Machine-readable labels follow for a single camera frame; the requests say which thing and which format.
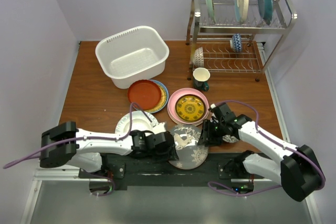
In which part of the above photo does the white plastic bin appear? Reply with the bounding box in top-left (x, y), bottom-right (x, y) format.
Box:
top-left (95, 26), bottom-right (170, 89)

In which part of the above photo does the blue zigzag cup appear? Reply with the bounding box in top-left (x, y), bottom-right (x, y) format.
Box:
top-left (230, 34), bottom-right (242, 53)

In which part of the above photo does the red fluted plate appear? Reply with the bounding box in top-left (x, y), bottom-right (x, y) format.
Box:
top-left (127, 80), bottom-right (162, 110)

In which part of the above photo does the grey reindeer plate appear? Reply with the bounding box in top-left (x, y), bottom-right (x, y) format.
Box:
top-left (169, 124), bottom-right (208, 170)

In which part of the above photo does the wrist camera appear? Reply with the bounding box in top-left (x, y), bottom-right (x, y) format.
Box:
top-left (209, 103), bottom-right (220, 119)
top-left (151, 122), bottom-right (166, 134)

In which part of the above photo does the patterned bowl in rack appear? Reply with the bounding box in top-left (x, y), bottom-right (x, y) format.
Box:
top-left (194, 47), bottom-right (204, 67)

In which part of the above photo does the black white floral bowl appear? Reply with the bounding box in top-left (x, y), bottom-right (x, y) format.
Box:
top-left (223, 135), bottom-right (239, 144)

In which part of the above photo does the steel dish rack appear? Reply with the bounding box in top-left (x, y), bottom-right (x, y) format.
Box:
top-left (186, 0), bottom-right (298, 81)

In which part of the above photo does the white scalloped plate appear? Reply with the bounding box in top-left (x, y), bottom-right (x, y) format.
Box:
top-left (115, 111), bottom-right (159, 135)

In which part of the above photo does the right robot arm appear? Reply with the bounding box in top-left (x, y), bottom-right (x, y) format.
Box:
top-left (198, 101), bottom-right (326, 201)

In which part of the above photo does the dark green mug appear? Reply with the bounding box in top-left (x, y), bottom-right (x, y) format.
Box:
top-left (193, 67), bottom-right (211, 91)

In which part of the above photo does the pink plate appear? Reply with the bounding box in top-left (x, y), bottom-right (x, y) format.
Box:
top-left (167, 88), bottom-right (209, 126)

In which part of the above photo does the yellow patterned plate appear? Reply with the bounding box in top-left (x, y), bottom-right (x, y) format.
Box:
top-left (175, 94), bottom-right (206, 123)

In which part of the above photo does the purple cable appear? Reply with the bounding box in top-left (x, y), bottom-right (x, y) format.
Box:
top-left (3, 102), bottom-right (155, 197)
top-left (207, 100), bottom-right (326, 197)

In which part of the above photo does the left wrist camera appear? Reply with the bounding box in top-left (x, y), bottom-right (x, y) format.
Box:
top-left (151, 122), bottom-right (166, 134)

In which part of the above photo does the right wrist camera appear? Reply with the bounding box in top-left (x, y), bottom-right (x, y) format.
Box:
top-left (209, 103), bottom-right (220, 119)

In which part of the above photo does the beige plate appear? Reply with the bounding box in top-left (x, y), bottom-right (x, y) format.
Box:
top-left (167, 97), bottom-right (209, 126)

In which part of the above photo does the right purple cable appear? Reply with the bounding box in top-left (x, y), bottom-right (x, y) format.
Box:
top-left (207, 100), bottom-right (326, 197)

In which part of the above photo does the blue rimmed yellow plate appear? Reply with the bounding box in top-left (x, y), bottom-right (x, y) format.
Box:
top-left (136, 80), bottom-right (167, 113)

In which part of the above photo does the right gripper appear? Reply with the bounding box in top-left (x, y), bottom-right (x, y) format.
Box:
top-left (197, 119), bottom-right (226, 147)

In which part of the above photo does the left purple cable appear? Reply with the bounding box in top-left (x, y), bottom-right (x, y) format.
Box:
top-left (3, 102), bottom-right (155, 197)

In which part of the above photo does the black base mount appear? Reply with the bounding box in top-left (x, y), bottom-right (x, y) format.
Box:
top-left (78, 151), bottom-right (261, 190)

